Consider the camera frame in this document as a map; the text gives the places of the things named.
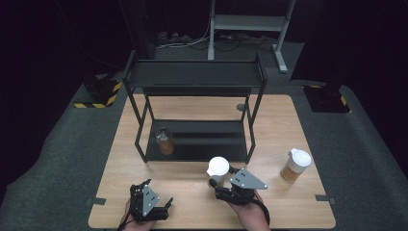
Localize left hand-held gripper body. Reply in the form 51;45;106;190
129;183;170;223

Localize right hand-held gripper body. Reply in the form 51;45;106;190
215;167;269;207

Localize glass jar with white lid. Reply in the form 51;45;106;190
206;156;231;187
279;147;313;183

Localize black two-tier metal rack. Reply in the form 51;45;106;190
121;52;268;166

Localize glass jar with silver lid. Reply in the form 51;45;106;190
155;126;176;156

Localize person's left hand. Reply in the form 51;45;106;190
119;199;157;231

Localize person's right hand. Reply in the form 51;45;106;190
227;190;271;231

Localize grey tape strip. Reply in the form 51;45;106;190
315;193;338;206
85;196;107;207

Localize yellow-black striped stand base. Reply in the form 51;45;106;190
73;74;123;110
302;84;352;115

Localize black power strip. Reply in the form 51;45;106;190
156;31;193;46

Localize grey metal stand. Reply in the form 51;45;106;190
207;0;296;74

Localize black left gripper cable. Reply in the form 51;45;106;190
116;210;133;231

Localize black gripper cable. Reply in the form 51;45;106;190
116;210;133;231
253;197;271;226

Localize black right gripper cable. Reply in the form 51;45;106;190
253;197;271;226

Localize black cable bundle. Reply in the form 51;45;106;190
187;31;277;53

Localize white cable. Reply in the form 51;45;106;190
156;17;214;50

